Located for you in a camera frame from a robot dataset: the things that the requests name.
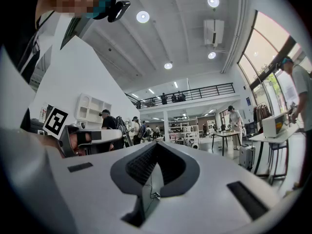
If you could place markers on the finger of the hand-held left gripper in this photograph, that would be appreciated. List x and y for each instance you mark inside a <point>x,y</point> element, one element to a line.
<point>109,135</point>

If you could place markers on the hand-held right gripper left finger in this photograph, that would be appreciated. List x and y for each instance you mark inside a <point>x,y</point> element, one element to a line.
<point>92,191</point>

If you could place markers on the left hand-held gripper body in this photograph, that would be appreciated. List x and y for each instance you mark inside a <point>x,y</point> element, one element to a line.
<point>55,123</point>

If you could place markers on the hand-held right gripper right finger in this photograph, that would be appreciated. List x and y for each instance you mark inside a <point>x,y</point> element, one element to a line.
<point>214,203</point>

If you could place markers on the person's left forearm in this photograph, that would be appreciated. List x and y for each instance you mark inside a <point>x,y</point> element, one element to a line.
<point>50,145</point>

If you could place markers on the person's left hand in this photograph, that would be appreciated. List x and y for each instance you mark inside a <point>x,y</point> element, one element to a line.
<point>73,140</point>

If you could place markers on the silver suitcase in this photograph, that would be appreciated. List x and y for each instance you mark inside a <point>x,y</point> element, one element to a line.
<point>246,156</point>

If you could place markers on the white round appliance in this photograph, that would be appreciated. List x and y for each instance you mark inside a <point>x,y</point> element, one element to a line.
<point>195,145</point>

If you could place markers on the dark-legged table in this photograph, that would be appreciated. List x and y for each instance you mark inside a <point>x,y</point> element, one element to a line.
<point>225,133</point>

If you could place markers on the white shelving unit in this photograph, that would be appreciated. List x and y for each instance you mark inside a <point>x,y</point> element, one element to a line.
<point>182,130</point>

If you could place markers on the dark metal chair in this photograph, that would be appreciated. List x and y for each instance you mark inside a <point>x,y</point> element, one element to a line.
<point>278,146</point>

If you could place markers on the long white table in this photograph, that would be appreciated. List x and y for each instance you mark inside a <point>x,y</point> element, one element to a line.
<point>273,139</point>

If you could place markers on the black balcony railing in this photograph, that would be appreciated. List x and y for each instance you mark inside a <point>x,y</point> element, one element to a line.
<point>190,92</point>

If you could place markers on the round ceiling light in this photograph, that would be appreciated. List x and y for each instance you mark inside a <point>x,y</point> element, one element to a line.
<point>142,16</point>
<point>213,1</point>
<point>168,65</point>
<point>211,55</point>

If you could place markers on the white box appliance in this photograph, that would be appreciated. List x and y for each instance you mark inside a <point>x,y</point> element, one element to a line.
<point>269,125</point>

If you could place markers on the clothes rack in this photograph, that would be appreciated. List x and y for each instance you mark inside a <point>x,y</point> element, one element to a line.
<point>262,112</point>

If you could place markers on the teal cap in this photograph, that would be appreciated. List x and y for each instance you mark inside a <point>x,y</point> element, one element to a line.
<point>107,1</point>

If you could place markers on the white ceiling air conditioner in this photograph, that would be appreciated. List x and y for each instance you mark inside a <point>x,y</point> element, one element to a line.
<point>213,32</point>

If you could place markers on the white ceiling pipes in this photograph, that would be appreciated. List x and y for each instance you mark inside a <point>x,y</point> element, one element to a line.
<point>235,33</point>

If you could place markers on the large glass window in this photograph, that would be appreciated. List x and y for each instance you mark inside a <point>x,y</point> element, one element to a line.
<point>265,45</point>

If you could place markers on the white arched wall cabinet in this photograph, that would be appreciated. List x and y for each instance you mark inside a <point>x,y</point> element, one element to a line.
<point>92,110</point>

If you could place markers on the black head-worn camera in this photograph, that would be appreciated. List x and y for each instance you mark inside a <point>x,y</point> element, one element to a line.
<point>119,10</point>

